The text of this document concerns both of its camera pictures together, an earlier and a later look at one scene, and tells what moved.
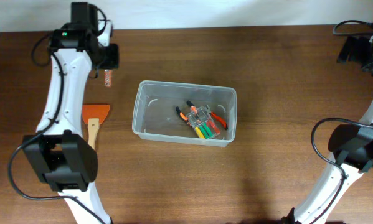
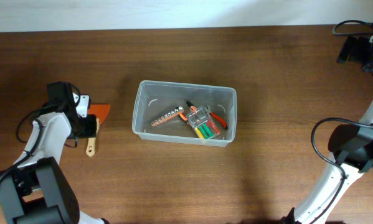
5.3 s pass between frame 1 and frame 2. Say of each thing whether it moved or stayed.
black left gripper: moved
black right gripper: stayed
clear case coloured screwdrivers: stayed
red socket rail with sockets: moved
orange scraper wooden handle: stayed
